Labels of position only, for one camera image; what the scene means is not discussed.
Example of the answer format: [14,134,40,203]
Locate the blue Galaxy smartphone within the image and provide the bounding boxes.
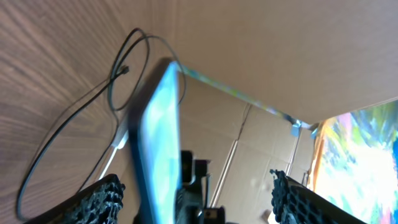
[127,58,182,223]

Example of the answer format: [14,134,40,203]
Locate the black USB charger cable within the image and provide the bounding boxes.
[16,27,187,222]

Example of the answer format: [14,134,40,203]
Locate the white power strip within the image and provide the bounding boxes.
[111,124,128,149]

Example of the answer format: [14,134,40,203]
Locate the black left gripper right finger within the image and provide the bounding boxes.
[270,169,364,224]

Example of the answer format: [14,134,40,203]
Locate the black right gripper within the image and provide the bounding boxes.
[175,151,226,224]

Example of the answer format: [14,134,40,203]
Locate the colourful painted sheet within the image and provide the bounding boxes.
[307,101,397,223]

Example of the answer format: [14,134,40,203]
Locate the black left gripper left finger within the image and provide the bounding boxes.
[26,174,125,224]

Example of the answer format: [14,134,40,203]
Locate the white power strip cord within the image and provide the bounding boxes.
[98,146,119,182]

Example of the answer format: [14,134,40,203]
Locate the brown cardboard wall panel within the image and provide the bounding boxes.
[118,0,398,224]

